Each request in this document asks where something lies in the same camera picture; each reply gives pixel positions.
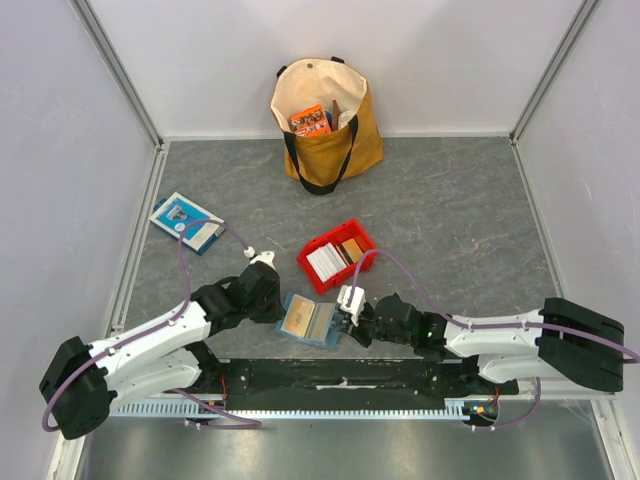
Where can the red plastic bin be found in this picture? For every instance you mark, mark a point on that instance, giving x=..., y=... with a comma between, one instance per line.
x=350, y=229

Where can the orange snack packet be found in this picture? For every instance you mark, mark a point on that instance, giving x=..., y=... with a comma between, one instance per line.
x=311, y=122

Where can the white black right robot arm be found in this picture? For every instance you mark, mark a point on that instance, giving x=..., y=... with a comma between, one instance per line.
x=561, y=339

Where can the stack of white cards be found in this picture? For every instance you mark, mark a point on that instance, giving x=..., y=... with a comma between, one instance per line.
x=326, y=262

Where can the grey slotted cable duct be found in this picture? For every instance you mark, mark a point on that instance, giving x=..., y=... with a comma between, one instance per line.
x=319, y=405

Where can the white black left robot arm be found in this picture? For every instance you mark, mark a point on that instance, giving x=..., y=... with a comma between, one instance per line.
x=86, y=382

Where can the blue leather card holder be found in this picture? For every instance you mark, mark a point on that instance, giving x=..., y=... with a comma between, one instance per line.
x=333, y=332

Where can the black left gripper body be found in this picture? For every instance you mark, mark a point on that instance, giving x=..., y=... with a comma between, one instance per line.
x=265, y=310

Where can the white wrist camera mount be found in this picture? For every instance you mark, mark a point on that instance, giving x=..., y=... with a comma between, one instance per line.
x=265, y=257
x=351, y=301

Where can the gold card in bin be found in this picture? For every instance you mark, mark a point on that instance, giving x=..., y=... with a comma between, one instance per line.
x=351, y=250

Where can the aluminium frame rail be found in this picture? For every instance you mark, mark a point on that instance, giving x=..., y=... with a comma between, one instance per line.
x=559, y=389

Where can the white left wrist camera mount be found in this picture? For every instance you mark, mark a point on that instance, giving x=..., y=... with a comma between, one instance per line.
x=265, y=257

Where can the brown tote bag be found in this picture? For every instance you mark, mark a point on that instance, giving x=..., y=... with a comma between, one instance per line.
x=320, y=163

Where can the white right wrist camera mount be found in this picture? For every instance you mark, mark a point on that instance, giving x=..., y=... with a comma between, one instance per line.
x=351, y=301

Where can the brown item in bag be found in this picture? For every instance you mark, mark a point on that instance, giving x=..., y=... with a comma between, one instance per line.
x=337, y=121

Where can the blue white razor box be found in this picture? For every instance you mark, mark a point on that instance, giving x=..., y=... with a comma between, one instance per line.
x=176, y=215

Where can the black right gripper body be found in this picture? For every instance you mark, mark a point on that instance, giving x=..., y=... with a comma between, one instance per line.
x=347, y=326

